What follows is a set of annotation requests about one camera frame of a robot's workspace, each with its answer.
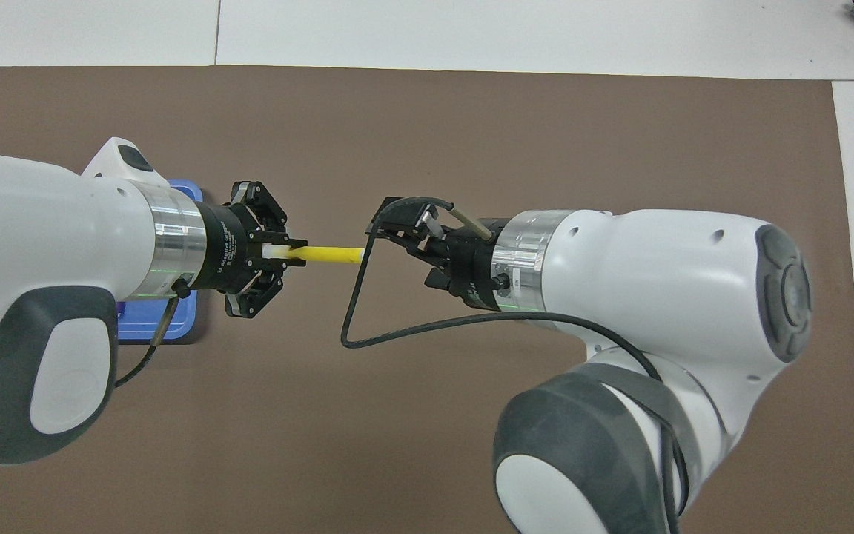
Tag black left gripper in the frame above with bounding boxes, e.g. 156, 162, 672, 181
197, 180, 308, 320

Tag blue plastic tray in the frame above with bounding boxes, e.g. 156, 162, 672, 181
117, 178, 204, 346

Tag brown table mat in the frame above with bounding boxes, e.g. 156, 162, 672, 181
0, 65, 854, 534

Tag yellow pen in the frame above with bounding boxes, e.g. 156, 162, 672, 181
262, 245, 365, 266

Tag black arm gripper cable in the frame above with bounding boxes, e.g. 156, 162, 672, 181
340, 196, 691, 520
112, 276, 192, 389

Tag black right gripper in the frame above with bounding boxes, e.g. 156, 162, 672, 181
377, 202, 509, 311

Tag black right arm gripper cable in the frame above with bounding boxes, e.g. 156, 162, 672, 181
340, 196, 691, 520

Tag black left arm gripper cable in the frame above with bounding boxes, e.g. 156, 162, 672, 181
112, 276, 192, 389

